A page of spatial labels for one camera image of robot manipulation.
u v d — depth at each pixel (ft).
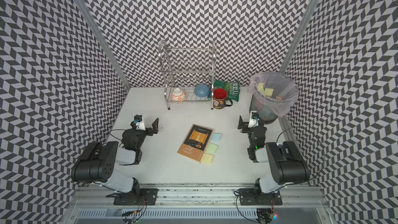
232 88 3.78
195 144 2.93
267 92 3.19
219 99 3.28
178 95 3.36
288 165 1.47
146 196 2.38
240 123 2.71
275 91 3.02
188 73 3.78
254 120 2.52
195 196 2.47
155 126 2.72
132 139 2.24
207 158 2.72
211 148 2.90
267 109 2.72
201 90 3.59
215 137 3.00
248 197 2.41
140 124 2.52
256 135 2.42
